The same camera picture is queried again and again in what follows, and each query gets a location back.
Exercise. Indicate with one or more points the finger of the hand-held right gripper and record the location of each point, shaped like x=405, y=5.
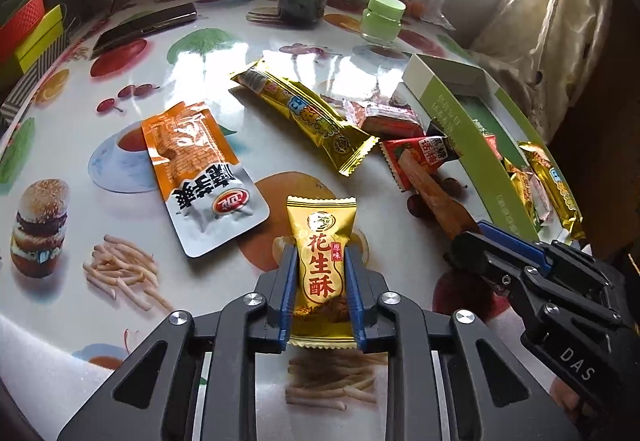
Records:
x=485, y=261
x=515, y=243

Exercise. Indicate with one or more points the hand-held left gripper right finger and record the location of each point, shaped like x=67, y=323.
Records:
x=356, y=306

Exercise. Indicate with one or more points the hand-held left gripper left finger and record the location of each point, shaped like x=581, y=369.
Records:
x=287, y=301

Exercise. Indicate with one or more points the long gold snack bar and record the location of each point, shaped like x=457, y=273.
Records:
x=310, y=121
x=560, y=191

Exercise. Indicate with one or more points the red black snack packet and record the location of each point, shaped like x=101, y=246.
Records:
x=415, y=151

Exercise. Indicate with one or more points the green cardboard box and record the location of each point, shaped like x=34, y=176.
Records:
x=450, y=116

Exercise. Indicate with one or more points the small red snack packet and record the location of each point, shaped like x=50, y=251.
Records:
x=385, y=118

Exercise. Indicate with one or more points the cream patterned curtain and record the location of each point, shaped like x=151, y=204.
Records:
x=550, y=21

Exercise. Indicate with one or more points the white foam sheet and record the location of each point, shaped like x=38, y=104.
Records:
x=50, y=371

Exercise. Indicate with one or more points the green jar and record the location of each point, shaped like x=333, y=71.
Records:
x=382, y=18

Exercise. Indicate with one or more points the clear jar with white lid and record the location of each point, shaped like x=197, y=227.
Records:
x=302, y=3

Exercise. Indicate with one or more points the black phone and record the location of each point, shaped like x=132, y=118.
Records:
x=145, y=28

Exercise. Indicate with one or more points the yellow-green box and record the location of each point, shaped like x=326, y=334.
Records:
x=42, y=38

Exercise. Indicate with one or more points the red box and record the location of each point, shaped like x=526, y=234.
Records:
x=20, y=26

